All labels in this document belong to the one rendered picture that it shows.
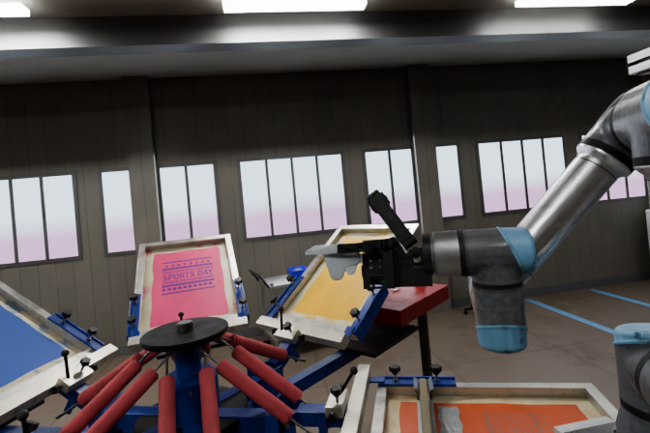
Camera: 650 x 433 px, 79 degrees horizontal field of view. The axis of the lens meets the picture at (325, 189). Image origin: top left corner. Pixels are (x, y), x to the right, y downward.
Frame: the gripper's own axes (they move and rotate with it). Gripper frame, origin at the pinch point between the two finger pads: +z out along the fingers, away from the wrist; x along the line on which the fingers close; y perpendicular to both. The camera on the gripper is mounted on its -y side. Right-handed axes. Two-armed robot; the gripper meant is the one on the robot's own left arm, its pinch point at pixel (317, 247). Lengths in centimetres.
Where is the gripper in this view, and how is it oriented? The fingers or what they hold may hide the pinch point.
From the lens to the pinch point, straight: 72.8
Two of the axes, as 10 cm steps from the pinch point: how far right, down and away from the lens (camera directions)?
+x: 2.7, 1.2, 9.5
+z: -9.6, 0.9, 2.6
